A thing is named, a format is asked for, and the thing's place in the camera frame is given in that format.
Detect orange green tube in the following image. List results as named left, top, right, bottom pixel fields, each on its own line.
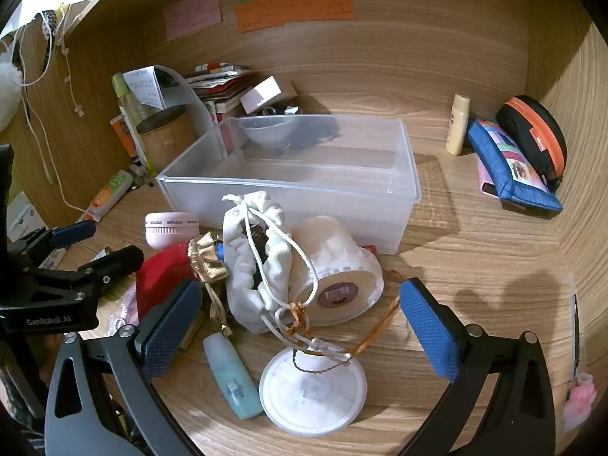
left=85, top=169, right=134, bottom=223

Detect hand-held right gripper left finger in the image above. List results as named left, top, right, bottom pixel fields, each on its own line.
left=44, top=279, right=205, bottom=456

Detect pink flat case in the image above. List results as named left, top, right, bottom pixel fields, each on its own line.
left=478, top=162, right=499, bottom=198

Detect brown mug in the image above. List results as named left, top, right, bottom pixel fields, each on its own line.
left=136, top=106, right=196, bottom=173

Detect cream lotion bottle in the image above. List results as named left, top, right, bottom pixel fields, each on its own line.
left=445, top=93, right=471, bottom=157

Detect pink rope lanyard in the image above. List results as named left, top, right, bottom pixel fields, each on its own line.
left=107, top=282, right=141, bottom=338

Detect checkered strap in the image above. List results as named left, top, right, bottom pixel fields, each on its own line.
left=40, top=8, right=67, bottom=46

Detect yellow-green spray bottle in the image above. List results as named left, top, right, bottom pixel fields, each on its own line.
left=111, top=72, right=144, bottom=127

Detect stack of booklets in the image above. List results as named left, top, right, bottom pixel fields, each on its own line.
left=184, top=62, right=257, bottom=117

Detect white round lid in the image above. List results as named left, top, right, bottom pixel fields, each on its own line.
left=259, top=346, right=369, bottom=438

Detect white drawstring bag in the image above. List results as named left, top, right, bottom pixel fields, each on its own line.
left=222, top=191, right=355, bottom=364

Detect clear plastic bowl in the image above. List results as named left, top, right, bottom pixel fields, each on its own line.
left=237, top=116, right=296, bottom=149

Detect orange tube box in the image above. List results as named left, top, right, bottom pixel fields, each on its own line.
left=110, top=115, right=146, bottom=161

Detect black orange zip case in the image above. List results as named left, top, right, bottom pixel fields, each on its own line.
left=495, top=95, right=568, bottom=193

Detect gold drawstring pouch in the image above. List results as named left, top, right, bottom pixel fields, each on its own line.
left=187, top=232, right=233, bottom=333

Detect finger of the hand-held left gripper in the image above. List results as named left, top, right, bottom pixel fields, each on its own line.
left=7, top=221, right=97, bottom=267
left=24, top=246, right=144, bottom=295

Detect small beige box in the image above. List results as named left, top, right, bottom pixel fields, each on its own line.
left=179, top=311, right=207, bottom=350

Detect pink paper note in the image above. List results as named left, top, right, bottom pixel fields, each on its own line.
left=163, top=0, right=223, bottom=42

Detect orange paper note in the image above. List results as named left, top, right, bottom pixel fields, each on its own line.
left=235, top=0, right=356, bottom=34

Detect white label roll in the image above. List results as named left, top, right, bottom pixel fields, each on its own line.
left=291, top=215, right=385, bottom=327

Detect translucent file holder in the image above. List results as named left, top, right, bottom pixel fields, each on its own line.
left=152, top=65, right=215, bottom=138

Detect teal small bottle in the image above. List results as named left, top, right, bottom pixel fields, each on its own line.
left=203, top=331, right=265, bottom=420

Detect clear plastic container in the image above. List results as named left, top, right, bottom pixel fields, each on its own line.
left=156, top=115, right=423, bottom=255

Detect blue zip pouch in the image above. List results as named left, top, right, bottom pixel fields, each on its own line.
left=466, top=120, right=564, bottom=214

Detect small white box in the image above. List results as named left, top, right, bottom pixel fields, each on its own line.
left=239, top=77, right=282, bottom=116

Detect pink round jar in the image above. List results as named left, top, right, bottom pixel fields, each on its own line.
left=144, top=212, right=201, bottom=250

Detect white paper receipt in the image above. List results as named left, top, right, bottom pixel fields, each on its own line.
left=123, top=65, right=166, bottom=111

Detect white cable with clip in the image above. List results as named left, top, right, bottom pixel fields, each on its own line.
left=56, top=5, right=86, bottom=117

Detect orange cord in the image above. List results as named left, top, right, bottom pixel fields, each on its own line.
left=285, top=271, right=404, bottom=376

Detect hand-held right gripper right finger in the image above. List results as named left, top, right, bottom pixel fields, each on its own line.
left=400, top=278, right=557, bottom=456

